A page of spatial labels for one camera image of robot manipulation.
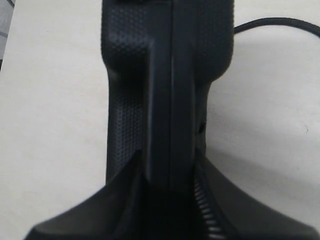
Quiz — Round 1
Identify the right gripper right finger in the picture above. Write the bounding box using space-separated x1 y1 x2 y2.
193 150 320 240

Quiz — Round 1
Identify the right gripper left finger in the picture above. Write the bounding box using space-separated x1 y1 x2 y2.
25 150 160 240

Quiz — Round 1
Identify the black braided rope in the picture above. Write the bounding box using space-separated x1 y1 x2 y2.
232 16 320 38

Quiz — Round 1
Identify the black plastic carry case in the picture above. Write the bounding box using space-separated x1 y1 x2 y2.
101 0 234 192

